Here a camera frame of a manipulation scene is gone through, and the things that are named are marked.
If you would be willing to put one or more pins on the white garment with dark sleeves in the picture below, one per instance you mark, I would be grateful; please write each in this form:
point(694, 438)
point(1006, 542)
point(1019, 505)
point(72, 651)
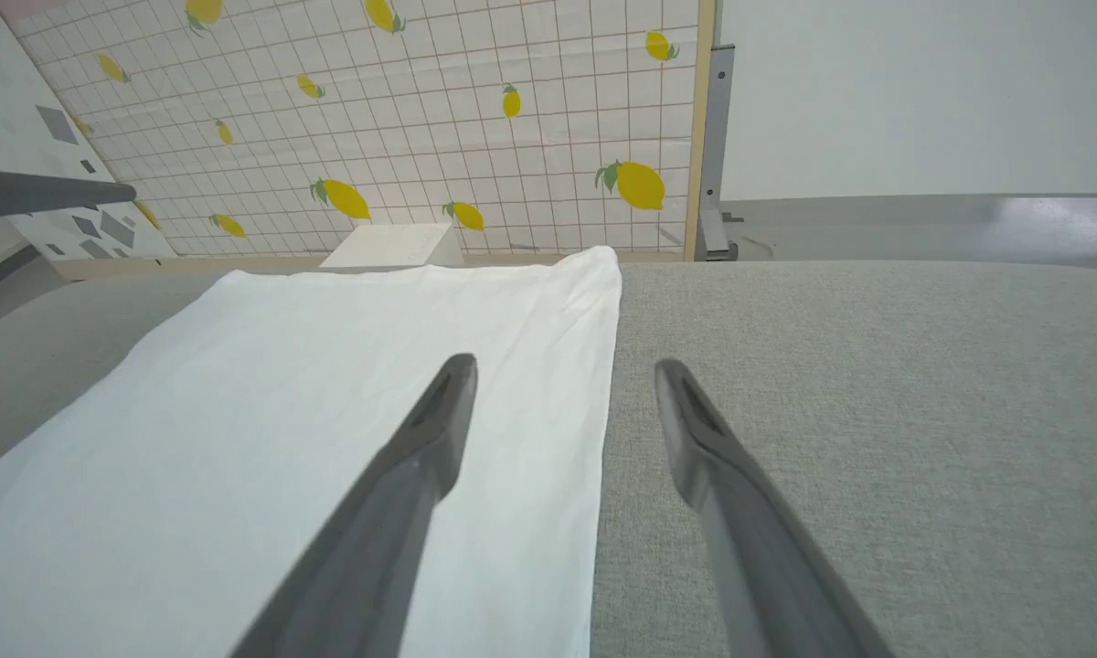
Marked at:
point(283, 402)

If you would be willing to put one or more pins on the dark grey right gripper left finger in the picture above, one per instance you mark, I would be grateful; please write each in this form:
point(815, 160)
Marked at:
point(375, 539)

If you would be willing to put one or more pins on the white panel with grey shapes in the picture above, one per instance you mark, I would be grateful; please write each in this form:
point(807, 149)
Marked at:
point(18, 100)

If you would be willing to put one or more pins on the lemon print grid panel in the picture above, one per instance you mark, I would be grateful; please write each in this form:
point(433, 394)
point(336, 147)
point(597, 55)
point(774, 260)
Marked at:
point(439, 119)

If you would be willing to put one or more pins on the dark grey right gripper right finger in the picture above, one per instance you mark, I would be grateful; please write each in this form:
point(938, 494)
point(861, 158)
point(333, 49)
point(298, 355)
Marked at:
point(759, 557)

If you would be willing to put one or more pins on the small white box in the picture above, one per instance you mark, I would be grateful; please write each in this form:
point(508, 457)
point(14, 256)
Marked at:
point(388, 247)

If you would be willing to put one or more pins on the beige fabric sofa cushion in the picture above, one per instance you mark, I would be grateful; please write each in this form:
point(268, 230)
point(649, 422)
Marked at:
point(878, 439)

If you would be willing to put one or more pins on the grey metal post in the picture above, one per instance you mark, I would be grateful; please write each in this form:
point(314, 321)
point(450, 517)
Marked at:
point(717, 164)

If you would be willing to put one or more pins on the light wooden frame strip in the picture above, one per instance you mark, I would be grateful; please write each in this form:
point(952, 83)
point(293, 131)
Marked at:
point(700, 137)

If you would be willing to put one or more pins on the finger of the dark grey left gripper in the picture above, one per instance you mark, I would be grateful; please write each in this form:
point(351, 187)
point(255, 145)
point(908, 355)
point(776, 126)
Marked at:
point(37, 194)

